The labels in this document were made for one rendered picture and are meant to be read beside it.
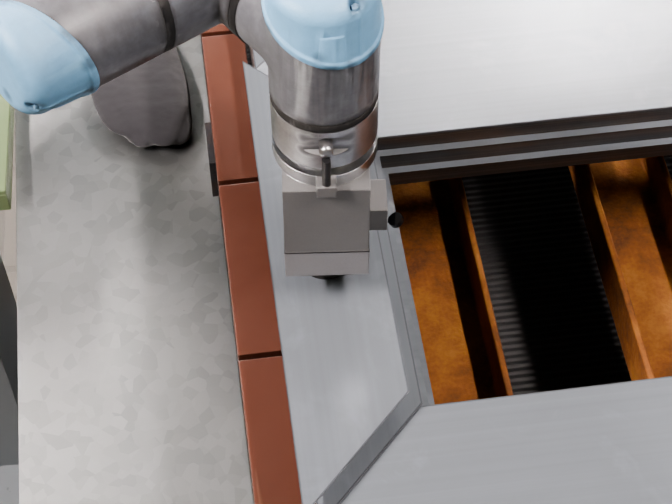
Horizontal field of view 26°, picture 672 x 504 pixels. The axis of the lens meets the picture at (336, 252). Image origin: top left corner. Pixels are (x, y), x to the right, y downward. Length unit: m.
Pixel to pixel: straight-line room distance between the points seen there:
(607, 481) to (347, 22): 0.40
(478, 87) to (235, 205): 0.24
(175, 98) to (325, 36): 0.61
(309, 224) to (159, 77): 0.51
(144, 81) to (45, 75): 0.60
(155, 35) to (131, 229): 0.51
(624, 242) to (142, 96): 0.51
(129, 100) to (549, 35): 0.44
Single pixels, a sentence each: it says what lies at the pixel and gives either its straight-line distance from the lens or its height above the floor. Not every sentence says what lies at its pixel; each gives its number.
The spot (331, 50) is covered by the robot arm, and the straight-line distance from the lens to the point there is 0.92.
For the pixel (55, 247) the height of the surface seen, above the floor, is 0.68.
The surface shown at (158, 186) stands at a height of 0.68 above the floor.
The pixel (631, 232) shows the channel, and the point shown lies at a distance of 1.45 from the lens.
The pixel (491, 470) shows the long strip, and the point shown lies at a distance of 1.08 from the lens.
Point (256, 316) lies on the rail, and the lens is 1.19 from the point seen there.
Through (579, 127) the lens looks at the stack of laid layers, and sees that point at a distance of 1.30.
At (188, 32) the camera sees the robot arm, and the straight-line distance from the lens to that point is 0.97.
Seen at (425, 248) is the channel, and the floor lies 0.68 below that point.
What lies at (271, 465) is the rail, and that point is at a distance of 1.12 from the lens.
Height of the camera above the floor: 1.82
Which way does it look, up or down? 54 degrees down
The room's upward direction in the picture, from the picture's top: straight up
